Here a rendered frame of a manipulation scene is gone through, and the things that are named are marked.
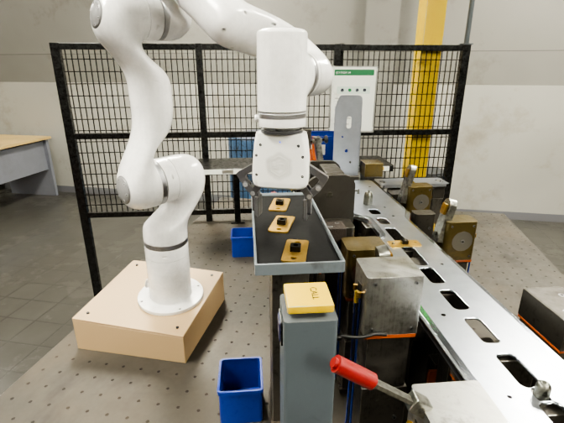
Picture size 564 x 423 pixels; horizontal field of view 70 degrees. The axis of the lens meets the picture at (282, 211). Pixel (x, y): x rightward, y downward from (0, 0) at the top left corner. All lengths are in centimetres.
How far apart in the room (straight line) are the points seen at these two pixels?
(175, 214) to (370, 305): 61
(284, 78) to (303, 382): 45
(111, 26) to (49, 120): 461
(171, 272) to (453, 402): 81
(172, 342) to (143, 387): 12
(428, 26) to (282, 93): 156
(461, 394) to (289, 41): 55
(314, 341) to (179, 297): 72
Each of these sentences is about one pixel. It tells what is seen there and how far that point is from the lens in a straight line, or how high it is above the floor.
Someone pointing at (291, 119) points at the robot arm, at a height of 136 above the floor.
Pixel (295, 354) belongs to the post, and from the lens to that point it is 55.
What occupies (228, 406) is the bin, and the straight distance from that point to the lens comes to 98.
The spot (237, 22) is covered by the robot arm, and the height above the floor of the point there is 152.
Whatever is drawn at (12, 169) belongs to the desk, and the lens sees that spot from 514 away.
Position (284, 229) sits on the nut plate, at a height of 116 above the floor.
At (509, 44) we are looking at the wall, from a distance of 441.
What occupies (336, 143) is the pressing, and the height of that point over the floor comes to 114.
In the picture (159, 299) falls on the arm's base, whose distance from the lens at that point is 122.
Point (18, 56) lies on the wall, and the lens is 571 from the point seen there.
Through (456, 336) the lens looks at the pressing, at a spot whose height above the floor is 100.
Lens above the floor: 144
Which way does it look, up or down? 19 degrees down
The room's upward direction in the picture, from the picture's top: straight up
